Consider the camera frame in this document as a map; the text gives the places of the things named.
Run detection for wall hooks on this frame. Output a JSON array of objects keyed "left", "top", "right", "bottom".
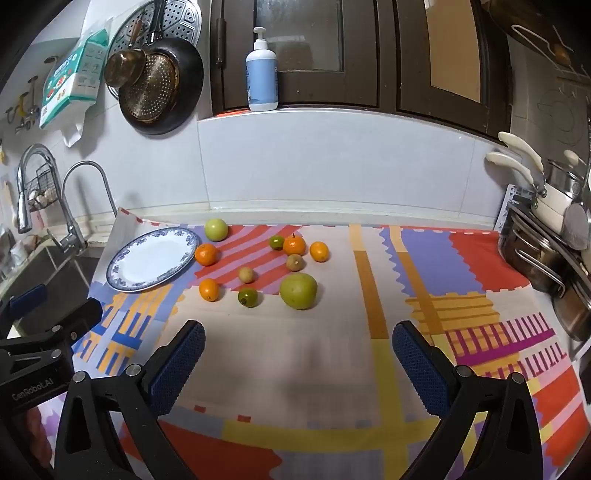
[{"left": 6, "top": 78, "right": 40, "bottom": 134}]

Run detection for steel sink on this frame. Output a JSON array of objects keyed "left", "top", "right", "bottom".
[{"left": 0, "top": 244, "right": 100, "bottom": 333}]

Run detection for black frying pan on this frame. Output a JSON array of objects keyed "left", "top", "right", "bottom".
[{"left": 119, "top": 0, "right": 205, "bottom": 136}]

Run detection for orange mandarin with stem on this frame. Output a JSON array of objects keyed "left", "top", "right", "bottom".
[{"left": 283, "top": 233, "right": 307, "bottom": 257}]

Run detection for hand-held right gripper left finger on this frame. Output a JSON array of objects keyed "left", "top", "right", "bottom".
[{"left": 48, "top": 320, "right": 206, "bottom": 480}]

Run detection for grey spatula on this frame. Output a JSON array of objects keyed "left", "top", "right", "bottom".
[{"left": 562, "top": 200, "right": 589, "bottom": 250}]

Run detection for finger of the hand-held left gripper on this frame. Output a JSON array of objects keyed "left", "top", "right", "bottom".
[
  {"left": 0, "top": 284, "right": 49, "bottom": 339},
  {"left": 0, "top": 299, "right": 103, "bottom": 361}
]

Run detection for small green apple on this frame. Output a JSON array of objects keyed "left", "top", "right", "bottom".
[{"left": 204, "top": 218, "right": 229, "bottom": 242}]

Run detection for colourful printed mat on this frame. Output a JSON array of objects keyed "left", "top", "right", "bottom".
[{"left": 74, "top": 207, "right": 585, "bottom": 480}]

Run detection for tall chrome faucet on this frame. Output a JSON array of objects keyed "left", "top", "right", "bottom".
[{"left": 17, "top": 144, "right": 58, "bottom": 234}]

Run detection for blue rimmed white plate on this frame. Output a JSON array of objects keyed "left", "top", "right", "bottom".
[{"left": 106, "top": 226, "right": 202, "bottom": 292}]

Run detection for yellow-green pear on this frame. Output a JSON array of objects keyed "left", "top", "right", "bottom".
[{"left": 279, "top": 272, "right": 318, "bottom": 310}]

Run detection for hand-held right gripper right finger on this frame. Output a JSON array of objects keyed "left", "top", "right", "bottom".
[{"left": 392, "top": 320, "right": 543, "bottom": 480}]

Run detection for curved chrome faucet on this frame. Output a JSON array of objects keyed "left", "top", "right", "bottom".
[{"left": 61, "top": 161, "right": 118, "bottom": 252}]

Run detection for white dish rack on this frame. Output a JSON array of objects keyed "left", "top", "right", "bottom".
[{"left": 496, "top": 184, "right": 536, "bottom": 232}]

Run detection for brass perforated strainer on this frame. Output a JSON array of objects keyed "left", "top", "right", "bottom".
[{"left": 119, "top": 50, "right": 180, "bottom": 124}]

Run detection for dark brown window frame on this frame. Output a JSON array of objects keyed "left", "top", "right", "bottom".
[{"left": 210, "top": 0, "right": 513, "bottom": 139}]

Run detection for black wire basket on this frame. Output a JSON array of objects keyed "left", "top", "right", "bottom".
[{"left": 25, "top": 168, "right": 63, "bottom": 210}]

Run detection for steel pan cream handle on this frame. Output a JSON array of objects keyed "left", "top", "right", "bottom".
[{"left": 499, "top": 131, "right": 591, "bottom": 195}]

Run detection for green white tissue pack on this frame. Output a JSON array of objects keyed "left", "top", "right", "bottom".
[{"left": 39, "top": 28, "right": 110, "bottom": 129}]

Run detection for small brass pot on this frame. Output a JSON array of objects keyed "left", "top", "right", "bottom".
[{"left": 104, "top": 18, "right": 148, "bottom": 88}]

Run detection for large steel pot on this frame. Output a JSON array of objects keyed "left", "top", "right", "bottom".
[{"left": 499, "top": 208, "right": 568, "bottom": 294}]

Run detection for white plastic bag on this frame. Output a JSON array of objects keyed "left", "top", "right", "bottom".
[{"left": 60, "top": 99, "right": 89, "bottom": 148}]

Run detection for blue white pump bottle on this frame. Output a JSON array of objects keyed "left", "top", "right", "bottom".
[{"left": 245, "top": 27, "right": 280, "bottom": 112}]

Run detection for perforated steel steamer plate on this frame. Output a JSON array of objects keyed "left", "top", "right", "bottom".
[{"left": 111, "top": 0, "right": 203, "bottom": 61}]

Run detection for wire wall rack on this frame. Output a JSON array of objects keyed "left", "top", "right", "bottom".
[{"left": 510, "top": 23, "right": 583, "bottom": 75}]

